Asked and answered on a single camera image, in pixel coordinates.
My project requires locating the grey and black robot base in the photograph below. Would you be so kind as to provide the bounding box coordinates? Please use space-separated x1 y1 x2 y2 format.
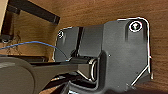
0 17 155 94

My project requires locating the thin blue cable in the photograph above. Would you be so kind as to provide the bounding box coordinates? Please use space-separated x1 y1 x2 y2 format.
0 40 73 62

